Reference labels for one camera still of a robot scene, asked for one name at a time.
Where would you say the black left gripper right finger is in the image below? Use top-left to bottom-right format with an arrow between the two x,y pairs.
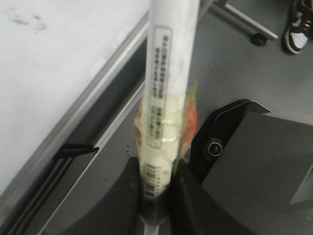
169,168 -> 235,235

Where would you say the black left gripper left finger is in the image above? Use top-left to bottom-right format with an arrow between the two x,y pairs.
65,157 -> 141,235

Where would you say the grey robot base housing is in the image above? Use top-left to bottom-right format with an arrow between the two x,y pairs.
189,100 -> 313,235

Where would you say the white whiteboard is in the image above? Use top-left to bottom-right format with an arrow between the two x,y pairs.
0,0 -> 149,175

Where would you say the grey aluminium marker tray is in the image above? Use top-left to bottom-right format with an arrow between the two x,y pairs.
0,13 -> 148,229

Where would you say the grey stand leg with caster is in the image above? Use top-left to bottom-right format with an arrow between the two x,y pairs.
213,0 -> 279,47

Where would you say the maroon white sneaker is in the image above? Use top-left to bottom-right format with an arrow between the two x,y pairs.
284,0 -> 313,54

